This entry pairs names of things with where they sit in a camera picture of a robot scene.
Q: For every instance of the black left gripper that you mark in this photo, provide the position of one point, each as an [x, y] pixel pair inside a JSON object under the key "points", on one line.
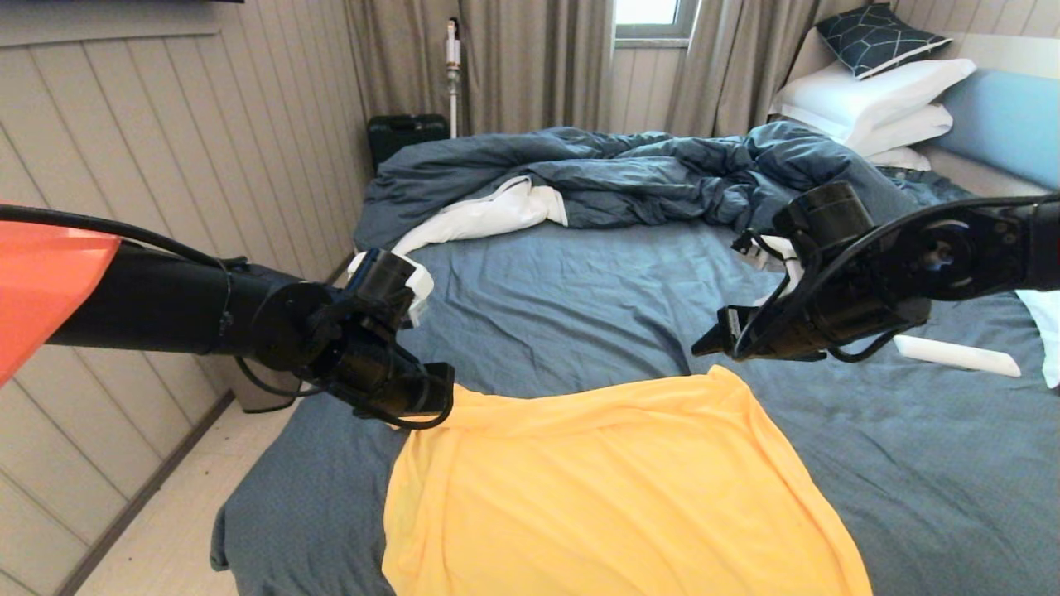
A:
{"points": [[364, 364]]}

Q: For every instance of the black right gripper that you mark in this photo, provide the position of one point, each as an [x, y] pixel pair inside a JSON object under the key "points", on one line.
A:
{"points": [[869, 290]]}

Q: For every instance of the yellow t-shirt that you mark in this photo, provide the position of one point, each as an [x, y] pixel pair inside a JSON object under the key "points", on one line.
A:
{"points": [[621, 497]]}

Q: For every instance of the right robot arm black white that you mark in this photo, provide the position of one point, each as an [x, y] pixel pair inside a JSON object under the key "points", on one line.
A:
{"points": [[1045, 248]]}

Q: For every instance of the bronze trash bin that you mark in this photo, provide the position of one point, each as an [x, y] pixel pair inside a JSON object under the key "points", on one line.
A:
{"points": [[269, 401]]}

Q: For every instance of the dark blue duvet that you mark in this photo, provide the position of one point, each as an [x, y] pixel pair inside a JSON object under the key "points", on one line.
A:
{"points": [[662, 174]]}

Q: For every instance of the white quilt with dark stripe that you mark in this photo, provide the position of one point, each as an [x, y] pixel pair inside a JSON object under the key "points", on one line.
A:
{"points": [[489, 217]]}

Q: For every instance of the black hard case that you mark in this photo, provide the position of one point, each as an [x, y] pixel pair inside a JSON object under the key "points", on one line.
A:
{"points": [[406, 136]]}

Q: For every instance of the flat white remote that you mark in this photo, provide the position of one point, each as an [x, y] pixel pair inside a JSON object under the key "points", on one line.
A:
{"points": [[961, 358]]}

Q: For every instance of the white pillow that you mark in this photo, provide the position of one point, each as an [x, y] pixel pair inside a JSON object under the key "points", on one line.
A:
{"points": [[904, 159], [911, 130], [865, 95], [1045, 331]]}

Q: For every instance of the grey-beige curtain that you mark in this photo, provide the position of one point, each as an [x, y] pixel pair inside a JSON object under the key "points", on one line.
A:
{"points": [[737, 62], [530, 62]]}

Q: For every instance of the white stick vacuum cleaner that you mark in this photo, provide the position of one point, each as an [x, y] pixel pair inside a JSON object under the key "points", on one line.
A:
{"points": [[453, 54]]}

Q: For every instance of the dark patterned cushion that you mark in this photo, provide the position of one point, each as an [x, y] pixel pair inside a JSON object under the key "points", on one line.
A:
{"points": [[882, 39]]}

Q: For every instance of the blue headboard cushion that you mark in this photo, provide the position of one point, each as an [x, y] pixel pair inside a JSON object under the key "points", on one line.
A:
{"points": [[1010, 124]]}

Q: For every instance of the beige bed headboard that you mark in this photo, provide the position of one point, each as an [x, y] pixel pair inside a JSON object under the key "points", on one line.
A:
{"points": [[1014, 50]]}

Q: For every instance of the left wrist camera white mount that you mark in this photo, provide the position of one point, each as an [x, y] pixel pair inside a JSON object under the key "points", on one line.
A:
{"points": [[421, 285]]}

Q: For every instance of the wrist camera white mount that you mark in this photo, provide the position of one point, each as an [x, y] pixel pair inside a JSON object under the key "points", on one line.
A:
{"points": [[421, 285], [778, 252]]}

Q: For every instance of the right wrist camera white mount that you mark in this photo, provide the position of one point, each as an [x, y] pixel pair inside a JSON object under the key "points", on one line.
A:
{"points": [[778, 252]]}

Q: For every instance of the window with grey frame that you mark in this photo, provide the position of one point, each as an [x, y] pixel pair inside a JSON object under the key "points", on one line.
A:
{"points": [[650, 12]]}

